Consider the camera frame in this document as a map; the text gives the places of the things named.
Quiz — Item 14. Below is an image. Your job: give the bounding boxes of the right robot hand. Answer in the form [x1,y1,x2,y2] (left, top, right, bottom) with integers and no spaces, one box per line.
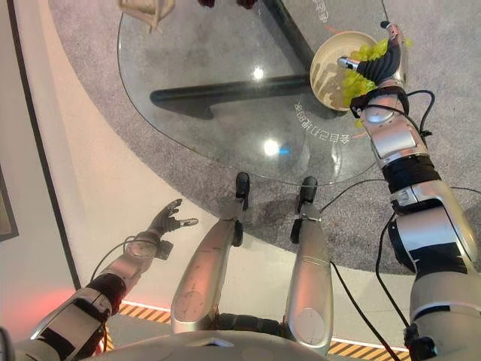
[337,23,410,89]

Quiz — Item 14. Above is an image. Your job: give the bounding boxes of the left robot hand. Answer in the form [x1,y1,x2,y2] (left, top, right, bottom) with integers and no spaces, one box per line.
[150,199,199,237]

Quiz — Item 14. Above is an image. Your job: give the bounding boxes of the green grape bunch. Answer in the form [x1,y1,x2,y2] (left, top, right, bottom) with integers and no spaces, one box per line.
[340,37,416,129]

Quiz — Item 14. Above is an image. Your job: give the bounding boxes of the beige round plate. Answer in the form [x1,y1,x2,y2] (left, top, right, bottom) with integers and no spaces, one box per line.
[309,32,380,112]

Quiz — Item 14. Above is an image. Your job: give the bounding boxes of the left silver robot leg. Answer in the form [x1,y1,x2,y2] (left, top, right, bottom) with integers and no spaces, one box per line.
[171,199,245,335]

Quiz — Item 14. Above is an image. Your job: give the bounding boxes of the silver robot leg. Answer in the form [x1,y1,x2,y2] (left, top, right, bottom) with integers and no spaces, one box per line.
[171,199,245,335]
[284,202,334,356]

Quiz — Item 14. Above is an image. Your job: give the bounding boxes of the left dark robot foot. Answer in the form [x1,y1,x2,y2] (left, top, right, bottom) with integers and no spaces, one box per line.
[234,171,252,211]

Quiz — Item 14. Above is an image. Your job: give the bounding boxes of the dark robot foot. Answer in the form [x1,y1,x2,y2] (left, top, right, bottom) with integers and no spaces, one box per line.
[296,176,319,214]
[234,171,252,211]

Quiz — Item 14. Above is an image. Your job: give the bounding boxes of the black yellow hazard tape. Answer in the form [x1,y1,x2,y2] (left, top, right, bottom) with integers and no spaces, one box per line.
[329,337,410,361]
[119,302,172,325]

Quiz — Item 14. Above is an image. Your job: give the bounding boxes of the silver robot torso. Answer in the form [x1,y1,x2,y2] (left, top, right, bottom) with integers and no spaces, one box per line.
[14,314,413,361]

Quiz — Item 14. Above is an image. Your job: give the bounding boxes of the black floor trim strip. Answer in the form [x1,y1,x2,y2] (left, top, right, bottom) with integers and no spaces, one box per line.
[5,0,83,290]

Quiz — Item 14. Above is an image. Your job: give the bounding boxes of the right dark robot foot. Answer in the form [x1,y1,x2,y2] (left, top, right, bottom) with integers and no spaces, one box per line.
[296,176,319,214]

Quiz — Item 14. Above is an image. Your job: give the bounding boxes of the black table base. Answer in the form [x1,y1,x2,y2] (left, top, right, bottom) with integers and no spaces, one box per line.
[149,0,317,120]

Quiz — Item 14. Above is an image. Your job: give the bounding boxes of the right silver robot leg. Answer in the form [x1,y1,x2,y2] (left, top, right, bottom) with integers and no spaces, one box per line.
[284,202,334,356]

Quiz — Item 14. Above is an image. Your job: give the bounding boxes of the dark framed picture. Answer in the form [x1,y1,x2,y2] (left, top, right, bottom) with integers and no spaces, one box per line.
[0,164,20,244]

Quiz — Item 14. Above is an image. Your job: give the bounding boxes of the grey rug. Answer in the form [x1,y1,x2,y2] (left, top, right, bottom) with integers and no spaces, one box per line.
[47,0,481,276]

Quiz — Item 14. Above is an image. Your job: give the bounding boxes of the beige wooden basket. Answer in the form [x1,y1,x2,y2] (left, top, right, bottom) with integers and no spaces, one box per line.
[118,0,177,35]

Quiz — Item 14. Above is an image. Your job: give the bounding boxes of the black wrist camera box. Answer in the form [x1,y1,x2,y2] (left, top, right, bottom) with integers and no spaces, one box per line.
[155,241,174,261]

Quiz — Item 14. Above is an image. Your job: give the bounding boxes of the black cable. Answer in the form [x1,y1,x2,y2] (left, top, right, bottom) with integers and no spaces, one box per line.
[404,89,437,146]
[89,235,137,280]
[329,261,405,361]
[377,212,414,334]
[319,177,481,212]

